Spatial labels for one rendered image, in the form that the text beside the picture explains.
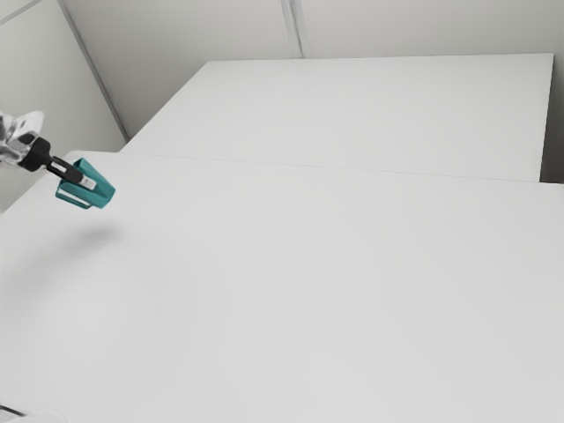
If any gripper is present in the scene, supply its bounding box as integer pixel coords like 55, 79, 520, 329
19, 137, 99, 191

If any teal faceted mug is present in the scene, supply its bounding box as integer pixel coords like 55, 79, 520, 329
55, 158, 117, 212

